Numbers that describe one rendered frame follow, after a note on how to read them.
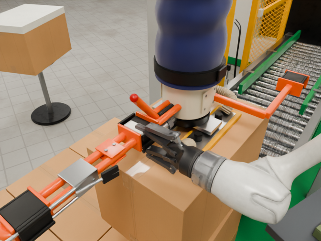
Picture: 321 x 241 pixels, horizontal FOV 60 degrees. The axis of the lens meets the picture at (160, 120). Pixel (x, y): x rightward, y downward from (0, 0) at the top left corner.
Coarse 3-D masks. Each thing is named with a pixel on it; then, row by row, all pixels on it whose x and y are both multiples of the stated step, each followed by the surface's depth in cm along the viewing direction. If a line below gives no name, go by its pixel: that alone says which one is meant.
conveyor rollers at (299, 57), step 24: (288, 48) 295; (312, 48) 296; (264, 72) 255; (312, 72) 249; (240, 96) 219; (264, 96) 217; (288, 96) 216; (288, 120) 195; (264, 144) 173; (288, 144) 173
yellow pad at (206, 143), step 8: (216, 112) 100; (224, 112) 104; (232, 112) 104; (224, 120) 100; (232, 120) 101; (224, 128) 98; (184, 136) 94; (192, 136) 93; (200, 136) 90; (208, 136) 93; (216, 136) 94; (200, 144) 90; (208, 144) 91
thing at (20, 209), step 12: (24, 192) 59; (36, 192) 59; (12, 204) 56; (24, 204) 56; (36, 204) 56; (48, 204) 57; (0, 216) 54; (12, 216) 54; (24, 216) 54; (12, 228) 52
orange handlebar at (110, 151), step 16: (224, 96) 92; (176, 112) 87; (256, 112) 85; (272, 112) 85; (112, 144) 72; (128, 144) 73; (112, 160) 69; (48, 192) 61; (64, 192) 61; (0, 224) 54
